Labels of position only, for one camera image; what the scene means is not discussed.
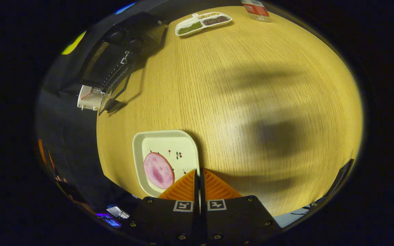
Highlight clear plastic water bottle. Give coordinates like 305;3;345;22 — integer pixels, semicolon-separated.
241;0;272;23

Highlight pink ham slice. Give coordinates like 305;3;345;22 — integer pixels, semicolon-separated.
144;152;175;190

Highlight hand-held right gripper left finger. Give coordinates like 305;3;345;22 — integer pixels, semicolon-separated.
130;169;201;246

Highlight small glowing blue device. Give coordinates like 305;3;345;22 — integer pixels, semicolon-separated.
96;213;122;228

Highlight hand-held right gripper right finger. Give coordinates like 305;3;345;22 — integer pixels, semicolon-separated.
200;168;281;246

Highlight white divided dish of beans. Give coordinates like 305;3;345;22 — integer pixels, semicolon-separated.
175;12;233;37

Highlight black electric oven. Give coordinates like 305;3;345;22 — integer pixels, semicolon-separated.
80;12;169;115

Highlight white toaster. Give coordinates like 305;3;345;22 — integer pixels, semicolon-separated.
77;85;104;111

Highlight small silver object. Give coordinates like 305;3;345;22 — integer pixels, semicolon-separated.
107;204;130;219

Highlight cream square plate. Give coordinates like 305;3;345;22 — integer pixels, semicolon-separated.
132;130;201;199

